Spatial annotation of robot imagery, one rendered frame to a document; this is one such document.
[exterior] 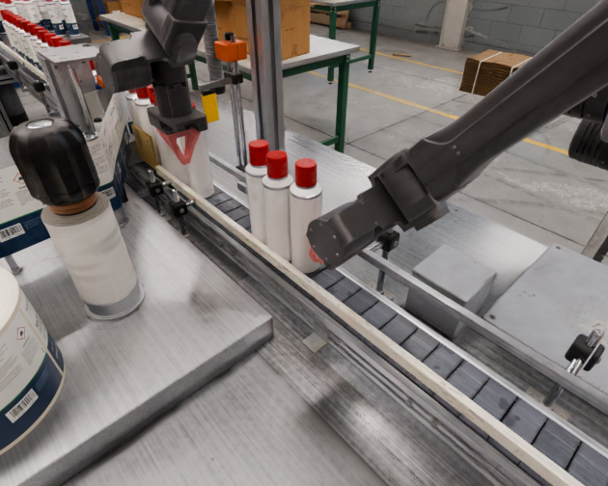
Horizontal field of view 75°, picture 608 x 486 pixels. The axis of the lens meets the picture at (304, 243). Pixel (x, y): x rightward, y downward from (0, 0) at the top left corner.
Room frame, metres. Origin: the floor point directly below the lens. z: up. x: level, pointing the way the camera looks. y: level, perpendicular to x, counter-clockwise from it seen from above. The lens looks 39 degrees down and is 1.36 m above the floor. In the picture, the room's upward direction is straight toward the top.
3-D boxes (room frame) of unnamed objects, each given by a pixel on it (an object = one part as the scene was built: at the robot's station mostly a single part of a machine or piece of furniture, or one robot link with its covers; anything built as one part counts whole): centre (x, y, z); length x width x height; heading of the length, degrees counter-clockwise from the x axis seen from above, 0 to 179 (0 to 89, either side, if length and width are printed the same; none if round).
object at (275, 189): (0.56, 0.04, 0.98); 0.05 x 0.05 x 0.20
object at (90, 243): (0.45, 0.31, 1.03); 0.09 x 0.09 x 0.30
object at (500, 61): (4.27, -2.05, 0.16); 0.65 x 0.54 x 0.32; 47
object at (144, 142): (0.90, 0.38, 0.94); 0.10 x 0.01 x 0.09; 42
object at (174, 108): (0.68, 0.22, 1.13); 0.10 x 0.07 x 0.07; 42
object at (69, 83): (0.95, 0.50, 1.01); 0.14 x 0.13 x 0.26; 42
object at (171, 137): (0.69, 0.23, 1.05); 0.07 x 0.07 x 0.09; 42
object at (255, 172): (0.60, 0.07, 0.98); 0.05 x 0.05 x 0.20
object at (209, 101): (0.74, 0.18, 1.09); 0.03 x 0.01 x 0.06; 132
